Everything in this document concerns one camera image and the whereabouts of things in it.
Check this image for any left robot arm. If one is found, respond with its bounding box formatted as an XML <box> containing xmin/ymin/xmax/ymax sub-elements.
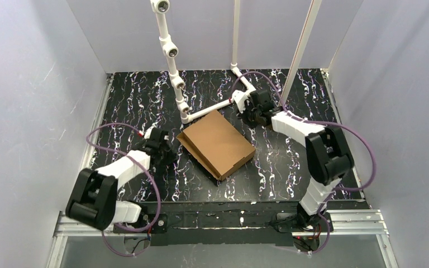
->
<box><xmin>65</xmin><ymin>127</ymin><xmax>176</xmax><ymax>232</ymax></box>

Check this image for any brown cardboard box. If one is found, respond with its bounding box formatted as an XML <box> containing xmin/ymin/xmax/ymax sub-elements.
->
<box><xmin>177</xmin><ymin>111</ymin><xmax>255</xmax><ymax>181</ymax></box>

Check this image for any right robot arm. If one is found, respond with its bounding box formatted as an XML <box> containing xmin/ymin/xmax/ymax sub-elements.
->
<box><xmin>231</xmin><ymin>90</ymin><xmax>354</xmax><ymax>231</ymax></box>

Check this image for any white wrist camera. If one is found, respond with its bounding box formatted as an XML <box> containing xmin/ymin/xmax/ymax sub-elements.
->
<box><xmin>138</xmin><ymin>126</ymin><xmax>155</xmax><ymax>140</ymax></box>
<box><xmin>229</xmin><ymin>90</ymin><xmax>251</xmax><ymax>114</ymax></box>

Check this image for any white PVC pipe frame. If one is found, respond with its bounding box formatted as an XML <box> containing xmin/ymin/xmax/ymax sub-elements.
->
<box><xmin>149</xmin><ymin>0</ymin><xmax>323</xmax><ymax>125</ymax></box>

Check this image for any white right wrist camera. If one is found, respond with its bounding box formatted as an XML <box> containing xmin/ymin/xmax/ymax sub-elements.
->
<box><xmin>229</xmin><ymin>90</ymin><xmax>251</xmax><ymax>114</ymax></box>

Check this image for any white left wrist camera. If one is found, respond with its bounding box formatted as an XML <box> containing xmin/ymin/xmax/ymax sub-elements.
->
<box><xmin>138</xmin><ymin>126</ymin><xmax>155</xmax><ymax>140</ymax></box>

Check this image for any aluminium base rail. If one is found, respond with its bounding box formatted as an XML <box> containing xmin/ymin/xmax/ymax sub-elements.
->
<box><xmin>47</xmin><ymin>69</ymin><xmax>388</xmax><ymax>267</ymax></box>

